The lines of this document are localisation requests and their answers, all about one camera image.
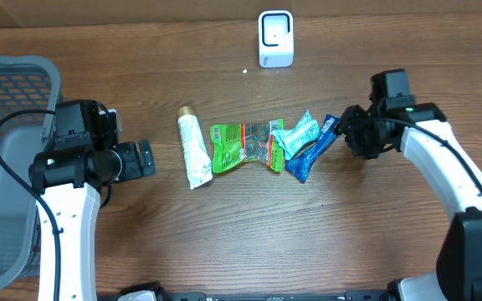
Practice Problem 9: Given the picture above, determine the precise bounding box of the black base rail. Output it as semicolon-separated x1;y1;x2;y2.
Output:
97;281;398;301

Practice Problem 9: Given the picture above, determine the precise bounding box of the green snack bag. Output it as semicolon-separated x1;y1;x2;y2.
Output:
210;119;285;173

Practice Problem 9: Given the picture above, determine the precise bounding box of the white tube with gold cap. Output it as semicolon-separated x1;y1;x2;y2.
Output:
177;106;213;190

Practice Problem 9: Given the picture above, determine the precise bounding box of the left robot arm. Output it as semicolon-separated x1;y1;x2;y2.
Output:
29;99;156;300

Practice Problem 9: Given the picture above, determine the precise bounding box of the mint green wipes packet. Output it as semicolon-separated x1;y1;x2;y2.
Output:
271;110;320;161

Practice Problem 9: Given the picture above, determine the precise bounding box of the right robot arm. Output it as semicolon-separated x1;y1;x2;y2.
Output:
335;69;482;300

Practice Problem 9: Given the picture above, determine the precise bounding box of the grey plastic shopping basket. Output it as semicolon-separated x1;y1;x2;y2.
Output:
0;56;62;289

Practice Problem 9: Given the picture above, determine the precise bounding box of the blue snack packet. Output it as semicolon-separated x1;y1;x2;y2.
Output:
285;115;339;183

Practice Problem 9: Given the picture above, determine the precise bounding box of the white barcode scanner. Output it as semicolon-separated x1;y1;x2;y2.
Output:
258;10;295;69

